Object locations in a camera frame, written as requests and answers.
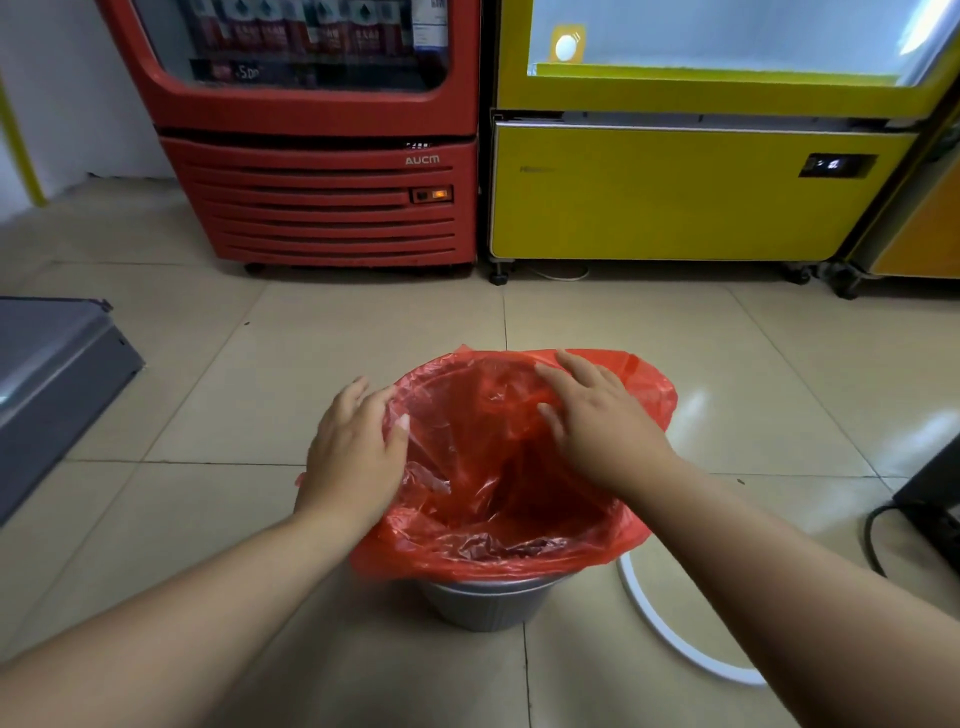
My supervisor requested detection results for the person's right hand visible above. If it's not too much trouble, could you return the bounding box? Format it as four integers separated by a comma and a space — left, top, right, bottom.
533, 349, 678, 502

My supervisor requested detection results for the person's left hand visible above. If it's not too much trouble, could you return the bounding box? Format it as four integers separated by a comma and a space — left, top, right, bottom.
294, 376, 412, 535

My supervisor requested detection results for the red plastic bin bag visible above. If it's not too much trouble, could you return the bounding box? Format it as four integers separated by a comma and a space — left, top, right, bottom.
295, 344, 679, 585

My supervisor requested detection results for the person's left forearm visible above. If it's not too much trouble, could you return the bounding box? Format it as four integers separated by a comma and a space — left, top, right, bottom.
0, 508, 363, 728

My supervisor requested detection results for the person's right forearm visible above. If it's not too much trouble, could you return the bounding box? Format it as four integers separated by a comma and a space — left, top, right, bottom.
627, 456, 960, 728

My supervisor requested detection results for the grey plastic waste bin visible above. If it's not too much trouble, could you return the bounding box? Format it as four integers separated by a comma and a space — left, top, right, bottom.
417, 573, 565, 633

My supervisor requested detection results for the yellow display fridge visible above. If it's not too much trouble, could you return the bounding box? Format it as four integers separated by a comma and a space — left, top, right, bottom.
487, 0, 960, 287

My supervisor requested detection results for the red drinks fridge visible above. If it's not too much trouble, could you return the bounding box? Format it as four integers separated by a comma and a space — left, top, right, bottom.
96, 0, 481, 276

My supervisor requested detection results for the grey chest freezer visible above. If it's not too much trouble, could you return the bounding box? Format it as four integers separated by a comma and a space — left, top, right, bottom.
0, 296, 146, 526

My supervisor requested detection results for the round white sticker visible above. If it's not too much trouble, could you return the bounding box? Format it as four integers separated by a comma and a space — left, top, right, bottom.
549, 24, 588, 64

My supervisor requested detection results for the orange cabinet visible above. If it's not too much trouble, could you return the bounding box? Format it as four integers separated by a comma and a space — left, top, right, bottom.
821, 97, 960, 301

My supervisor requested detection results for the black box device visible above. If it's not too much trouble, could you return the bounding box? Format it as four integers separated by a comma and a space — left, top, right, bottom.
891, 433, 960, 579

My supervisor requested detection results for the row of red label bottles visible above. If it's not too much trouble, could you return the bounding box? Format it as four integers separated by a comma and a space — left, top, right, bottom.
180, 0, 418, 58

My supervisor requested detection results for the yellow pole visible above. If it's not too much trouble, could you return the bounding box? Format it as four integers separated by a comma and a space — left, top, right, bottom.
0, 71, 48, 210

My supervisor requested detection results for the thin white cord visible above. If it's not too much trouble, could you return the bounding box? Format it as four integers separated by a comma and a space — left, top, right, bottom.
525, 262, 592, 283

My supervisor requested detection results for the thick white cable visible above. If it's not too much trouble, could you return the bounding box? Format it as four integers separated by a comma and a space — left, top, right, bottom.
616, 552, 769, 687

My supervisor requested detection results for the black cable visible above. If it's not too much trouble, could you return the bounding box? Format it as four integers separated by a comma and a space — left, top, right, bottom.
862, 501, 910, 580

